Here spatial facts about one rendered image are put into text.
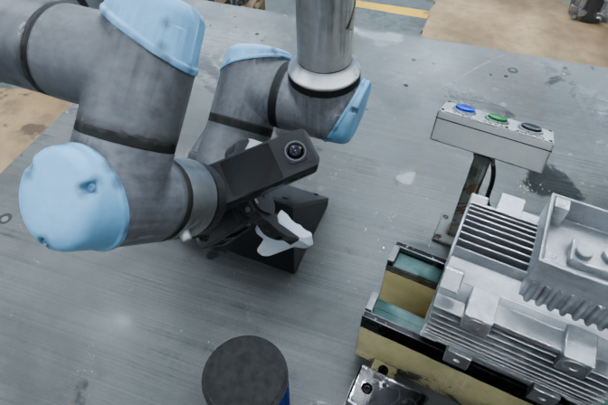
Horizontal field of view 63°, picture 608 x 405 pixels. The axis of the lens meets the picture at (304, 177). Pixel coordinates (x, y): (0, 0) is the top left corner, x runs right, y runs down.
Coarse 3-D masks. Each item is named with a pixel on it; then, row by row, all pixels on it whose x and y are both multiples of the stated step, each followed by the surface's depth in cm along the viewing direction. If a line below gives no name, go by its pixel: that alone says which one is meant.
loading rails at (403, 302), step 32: (416, 256) 76; (384, 288) 81; (416, 288) 76; (384, 320) 68; (416, 320) 69; (384, 352) 73; (416, 352) 68; (448, 384) 70; (480, 384) 66; (512, 384) 63
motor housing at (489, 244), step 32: (480, 224) 57; (512, 224) 57; (448, 256) 71; (480, 256) 55; (512, 256) 55; (480, 288) 55; (512, 288) 54; (448, 320) 57; (512, 320) 53; (544, 320) 53; (480, 352) 57; (512, 352) 54; (544, 352) 52; (544, 384) 56; (576, 384) 53
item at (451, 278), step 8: (472, 200) 62; (480, 200) 62; (488, 200) 62; (448, 264) 56; (448, 272) 55; (456, 272) 54; (464, 272) 55; (440, 280) 55; (448, 280) 55; (456, 280) 54; (448, 288) 55; (456, 288) 54; (424, 320) 65; (424, 336) 64; (568, 400) 58
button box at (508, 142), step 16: (448, 112) 75; (464, 112) 76; (480, 112) 78; (432, 128) 77; (448, 128) 76; (464, 128) 75; (480, 128) 74; (496, 128) 73; (512, 128) 73; (544, 128) 76; (448, 144) 77; (464, 144) 76; (480, 144) 75; (496, 144) 74; (512, 144) 73; (528, 144) 72; (544, 144) 71; (512, 160) 74; (528, 160) 73; (544, 160) 72
